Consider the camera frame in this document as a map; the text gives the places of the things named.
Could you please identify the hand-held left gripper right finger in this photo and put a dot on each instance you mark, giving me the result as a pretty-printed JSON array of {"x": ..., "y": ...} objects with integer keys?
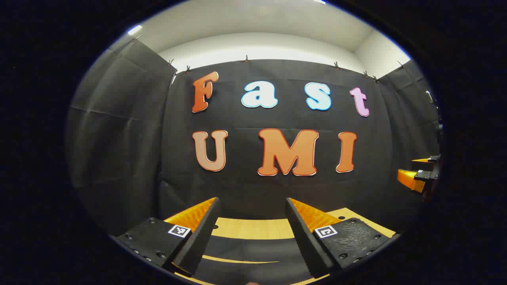
[{"x": 303, "y": 237}]

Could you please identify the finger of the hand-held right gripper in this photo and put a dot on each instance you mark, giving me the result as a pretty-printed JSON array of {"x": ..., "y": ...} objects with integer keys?
[
  {"x": 410, "y": 179},
  {"x": 425, "y": 164}
]

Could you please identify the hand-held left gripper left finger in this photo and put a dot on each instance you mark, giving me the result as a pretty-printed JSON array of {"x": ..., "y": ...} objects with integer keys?
[{"x": 202, "y": 237}]

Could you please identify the dark grey jeans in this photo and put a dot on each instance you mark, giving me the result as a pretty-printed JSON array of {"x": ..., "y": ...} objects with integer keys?
[{"x": 253, "y": 249}]

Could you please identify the black backdrop cloth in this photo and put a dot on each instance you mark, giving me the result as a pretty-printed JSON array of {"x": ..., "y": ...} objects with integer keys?
[{"x": 237, "y": 118}]

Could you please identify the ceiling light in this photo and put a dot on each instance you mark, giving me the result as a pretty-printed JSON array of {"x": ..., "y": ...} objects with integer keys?
[{"x": 134, "y": 29}]

